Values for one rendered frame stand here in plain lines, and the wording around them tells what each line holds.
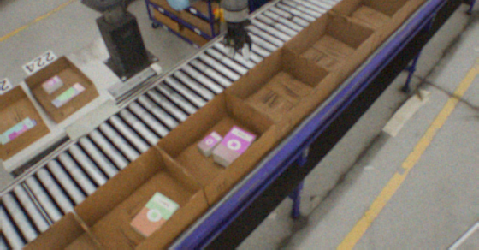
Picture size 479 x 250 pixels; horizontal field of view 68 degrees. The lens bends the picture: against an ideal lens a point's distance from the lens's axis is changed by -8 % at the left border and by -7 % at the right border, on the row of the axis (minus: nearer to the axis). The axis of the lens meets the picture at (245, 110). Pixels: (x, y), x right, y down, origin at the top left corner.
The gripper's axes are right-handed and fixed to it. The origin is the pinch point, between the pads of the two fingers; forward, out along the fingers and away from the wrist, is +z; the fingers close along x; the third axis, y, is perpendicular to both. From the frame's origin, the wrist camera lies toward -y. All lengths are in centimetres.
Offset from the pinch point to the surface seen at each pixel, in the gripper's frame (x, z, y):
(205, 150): -6.3, 29.9, 27.9
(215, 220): 9, 35, 55
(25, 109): -125, 46, 25
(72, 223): -38, 28, 78
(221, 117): -8.2, 31.3, 7.0
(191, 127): -14.8, 24.4, 22.8
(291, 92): 17.6, 30.5, -19.1
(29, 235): -70, 52, 83
